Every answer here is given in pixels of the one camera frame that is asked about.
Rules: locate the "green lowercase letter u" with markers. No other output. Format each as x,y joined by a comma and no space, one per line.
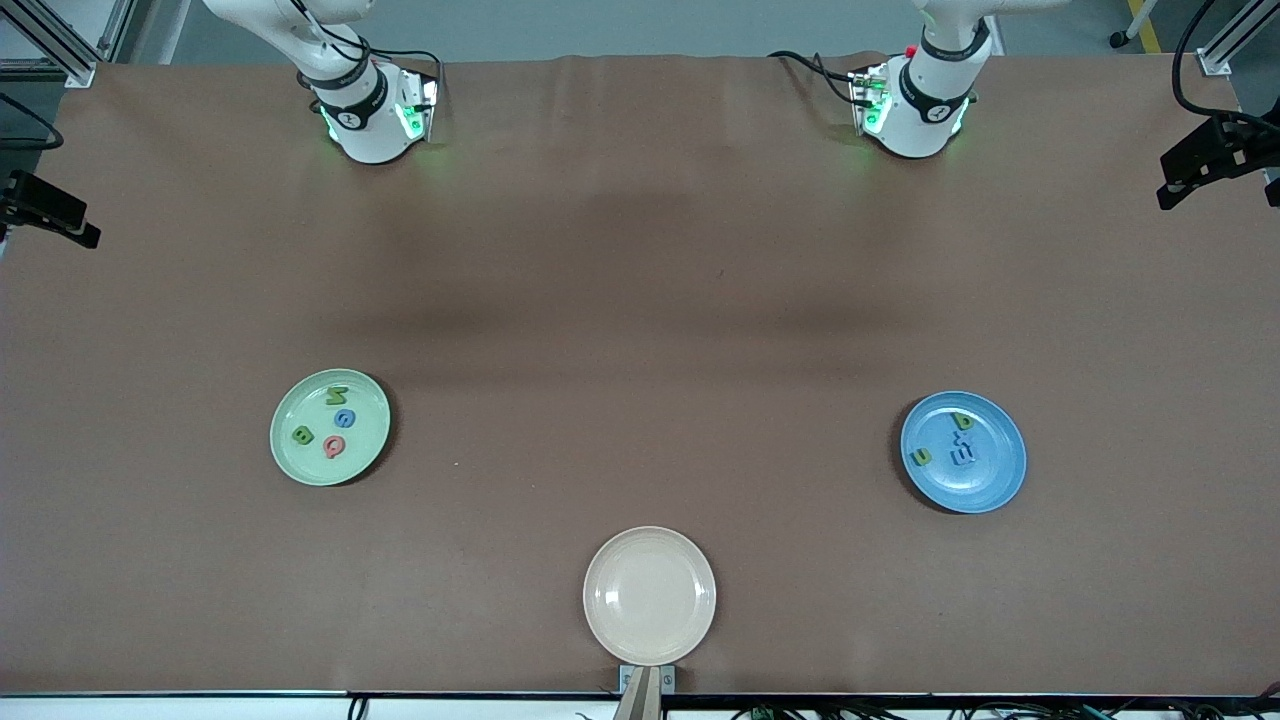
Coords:
920,457

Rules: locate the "cream plastic plate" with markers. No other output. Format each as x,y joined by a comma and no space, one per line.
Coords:
649,596

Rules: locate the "brown table cover sheet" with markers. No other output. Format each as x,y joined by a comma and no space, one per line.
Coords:
640,300

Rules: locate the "black caster wheel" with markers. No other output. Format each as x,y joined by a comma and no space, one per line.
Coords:
1118,40

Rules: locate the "blue plastic plate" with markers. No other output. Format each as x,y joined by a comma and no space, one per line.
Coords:
990,480

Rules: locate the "green plastic plate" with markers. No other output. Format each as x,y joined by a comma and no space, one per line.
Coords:
365,440

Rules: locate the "green capital letter N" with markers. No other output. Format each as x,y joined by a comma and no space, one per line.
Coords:
337,394

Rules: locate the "blue capital letter G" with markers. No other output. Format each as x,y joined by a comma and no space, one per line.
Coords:
344,418

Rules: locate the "green capital letter B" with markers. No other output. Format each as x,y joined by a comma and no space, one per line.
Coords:
303,435

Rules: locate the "black white table edge rail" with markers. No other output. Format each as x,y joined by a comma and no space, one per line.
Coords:
200,705

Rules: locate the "red capital letter Q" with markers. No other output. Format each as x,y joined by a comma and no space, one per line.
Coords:
334,446

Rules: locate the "aluminium frame profile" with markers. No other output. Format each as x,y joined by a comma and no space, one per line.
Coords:
60,50
1235,40

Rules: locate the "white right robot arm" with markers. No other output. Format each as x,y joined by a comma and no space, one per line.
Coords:
360,135

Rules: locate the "metal bracket with beige bar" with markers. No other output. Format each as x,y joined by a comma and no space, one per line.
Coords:
646,690

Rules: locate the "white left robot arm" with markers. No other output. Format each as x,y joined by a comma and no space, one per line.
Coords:
925,120

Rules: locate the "green lowercase letter b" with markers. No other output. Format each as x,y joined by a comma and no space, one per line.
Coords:
962,421

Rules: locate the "blue lowercase letter t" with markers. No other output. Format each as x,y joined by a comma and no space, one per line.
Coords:
962,440

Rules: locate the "blue lowercase letter m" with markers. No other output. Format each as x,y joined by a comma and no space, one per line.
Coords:
963,457

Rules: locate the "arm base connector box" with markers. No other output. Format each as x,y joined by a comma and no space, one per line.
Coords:
418,108
868,100

